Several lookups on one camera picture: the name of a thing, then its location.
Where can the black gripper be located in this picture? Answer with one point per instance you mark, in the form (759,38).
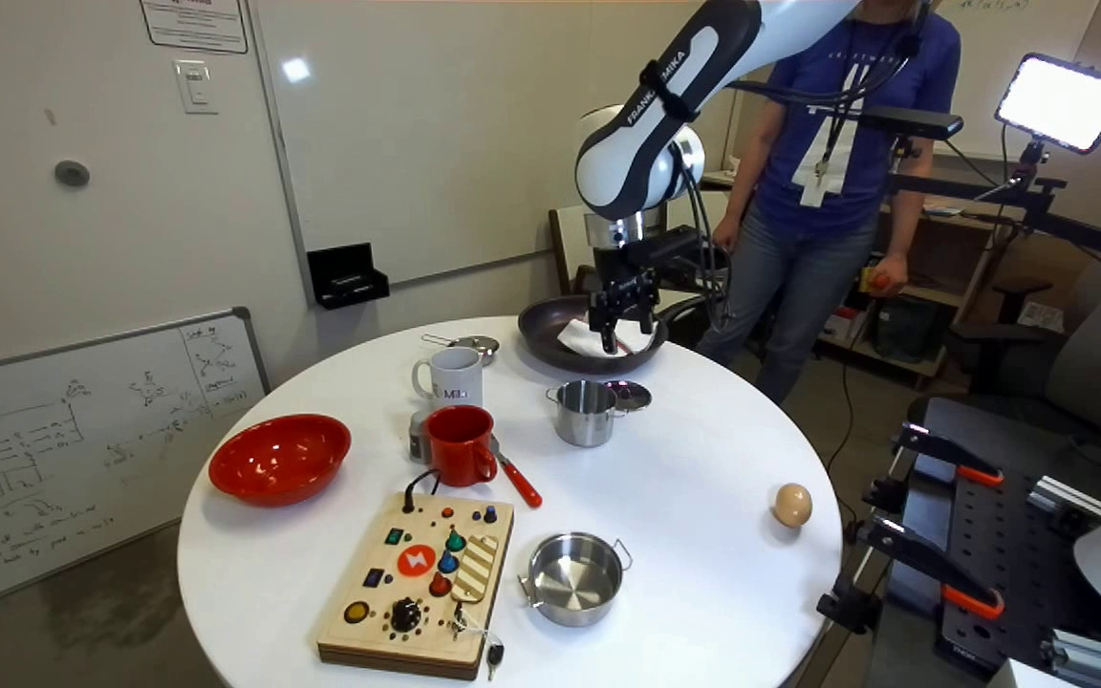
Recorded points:
(625,285)

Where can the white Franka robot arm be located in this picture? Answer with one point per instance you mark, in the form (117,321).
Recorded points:
(651,127)

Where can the white folded cloth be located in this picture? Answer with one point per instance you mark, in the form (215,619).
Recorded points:
(576,339)

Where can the black frying pan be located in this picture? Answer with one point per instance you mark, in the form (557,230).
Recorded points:
(543,334)

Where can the small steel pot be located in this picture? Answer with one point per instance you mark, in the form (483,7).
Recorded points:
(582,421)

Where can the small metal strainer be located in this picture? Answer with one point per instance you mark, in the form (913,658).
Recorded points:
(475,345)

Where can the white mug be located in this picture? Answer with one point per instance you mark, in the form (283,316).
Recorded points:
(457,374)

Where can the red mug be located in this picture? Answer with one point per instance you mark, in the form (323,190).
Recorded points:
(461,444)

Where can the person in blue shirt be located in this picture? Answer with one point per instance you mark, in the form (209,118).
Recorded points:
(831,215)

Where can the brown wooden egg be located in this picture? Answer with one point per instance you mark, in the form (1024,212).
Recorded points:
(794,506)

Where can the small orange ball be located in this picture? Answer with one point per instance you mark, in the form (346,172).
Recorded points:
(882,277)

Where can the wooden shelf rack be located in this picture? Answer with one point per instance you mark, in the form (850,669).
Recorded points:
(944,281)

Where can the wooden busy board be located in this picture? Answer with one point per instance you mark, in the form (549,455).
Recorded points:
(418,587)

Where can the red bowl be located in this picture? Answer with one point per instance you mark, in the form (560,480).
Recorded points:
(275,458)

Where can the black workbench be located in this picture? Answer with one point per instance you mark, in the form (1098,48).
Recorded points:
(1033,537)

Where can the bright led light panel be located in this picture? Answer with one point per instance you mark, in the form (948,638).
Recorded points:
(1063,102)

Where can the black wall tray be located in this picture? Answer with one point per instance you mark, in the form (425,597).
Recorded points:
(346,277)

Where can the black stereo camera bar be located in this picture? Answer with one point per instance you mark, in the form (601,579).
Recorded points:
(906,118)

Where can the white wall switch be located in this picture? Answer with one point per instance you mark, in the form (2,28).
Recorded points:
(195,86)

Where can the white paper wall sign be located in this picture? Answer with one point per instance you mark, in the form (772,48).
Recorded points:
(191,23)

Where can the whiteboard leaning on wall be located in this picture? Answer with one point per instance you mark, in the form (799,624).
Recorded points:
(79,444)

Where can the round grey wall knob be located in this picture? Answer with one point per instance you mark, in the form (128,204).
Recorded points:
(69,172)

